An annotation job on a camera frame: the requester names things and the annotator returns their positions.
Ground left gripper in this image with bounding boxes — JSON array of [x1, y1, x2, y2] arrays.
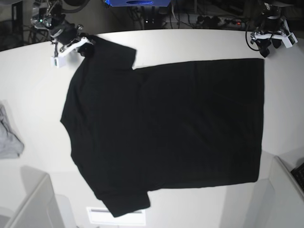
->
[[257, 14, 283, 35]]

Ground white side cabinet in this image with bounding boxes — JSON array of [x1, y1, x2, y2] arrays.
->
[[0, 167, 77, 228]]

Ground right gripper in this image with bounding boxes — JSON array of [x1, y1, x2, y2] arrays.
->
[[48, 19, 82, 46]]

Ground black keyboard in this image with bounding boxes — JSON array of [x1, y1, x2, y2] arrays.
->
[[291, 163, 304, 190]]

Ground black T-shirt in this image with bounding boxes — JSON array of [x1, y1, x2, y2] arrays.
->
[[60, 36, 265, 217]]

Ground grey cloth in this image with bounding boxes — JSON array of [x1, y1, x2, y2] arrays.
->
[[0, 104, 24, 160]]

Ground white power strip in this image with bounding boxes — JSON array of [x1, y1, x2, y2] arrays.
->
[[196, 15, 247, 30]]

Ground blue box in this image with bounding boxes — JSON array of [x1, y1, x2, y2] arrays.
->
[[104, 0, 171, 7]]

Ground white label plate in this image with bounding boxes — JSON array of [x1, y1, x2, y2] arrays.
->
[[85, 206, 146, 226]]

